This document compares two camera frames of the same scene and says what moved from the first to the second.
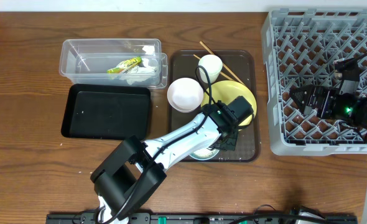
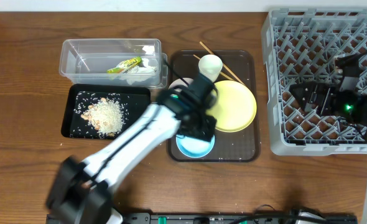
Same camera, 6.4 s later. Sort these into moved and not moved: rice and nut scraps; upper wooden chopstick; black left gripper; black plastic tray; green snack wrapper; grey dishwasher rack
Moved: rice and nut scraps; black left gripper
Not moved: green snack wrapper; upper wooden chopstick; grey dishwasher rack; black plastic tray
